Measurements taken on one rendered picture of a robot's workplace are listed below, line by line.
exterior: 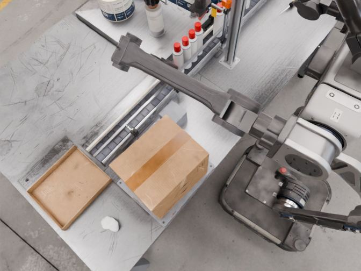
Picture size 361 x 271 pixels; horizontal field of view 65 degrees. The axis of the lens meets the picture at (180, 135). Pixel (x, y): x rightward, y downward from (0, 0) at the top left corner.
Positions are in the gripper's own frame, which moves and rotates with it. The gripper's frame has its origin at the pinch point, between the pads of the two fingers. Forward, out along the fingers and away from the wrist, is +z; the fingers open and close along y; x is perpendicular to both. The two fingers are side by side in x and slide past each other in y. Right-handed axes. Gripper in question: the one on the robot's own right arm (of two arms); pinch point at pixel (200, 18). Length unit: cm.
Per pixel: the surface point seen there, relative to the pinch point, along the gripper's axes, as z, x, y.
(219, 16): -2.3, 8.2, -5.5
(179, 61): 1.3, 7.8, 26.0
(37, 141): 18, -26, 99
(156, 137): -12, 30, 66
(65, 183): 17, 2, 104
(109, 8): 4, -47, 21
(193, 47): 0.7, 8.4, 15.4
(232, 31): -5.7, 20.7, 0.9
